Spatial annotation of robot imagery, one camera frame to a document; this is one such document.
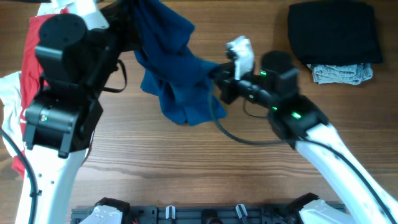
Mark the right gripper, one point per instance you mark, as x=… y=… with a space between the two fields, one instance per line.
x=226 y=83

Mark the blue t-shirt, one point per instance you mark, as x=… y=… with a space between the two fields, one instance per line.
x=179 y=79

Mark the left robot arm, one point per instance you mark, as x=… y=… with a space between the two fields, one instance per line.
x=77 y=52

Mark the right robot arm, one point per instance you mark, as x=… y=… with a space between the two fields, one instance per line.
x=297 y=121

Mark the folded black garment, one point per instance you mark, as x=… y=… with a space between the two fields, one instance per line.
x=333 y=33

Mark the folded grey garment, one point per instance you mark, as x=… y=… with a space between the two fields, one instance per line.
x=348 y=74

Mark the red t-shirt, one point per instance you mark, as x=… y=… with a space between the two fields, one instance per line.
x=27 y=80

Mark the white t-shirt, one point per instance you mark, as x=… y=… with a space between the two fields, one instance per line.
x=8 y=89

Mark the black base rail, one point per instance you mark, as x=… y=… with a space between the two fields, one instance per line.
x=205 y=214

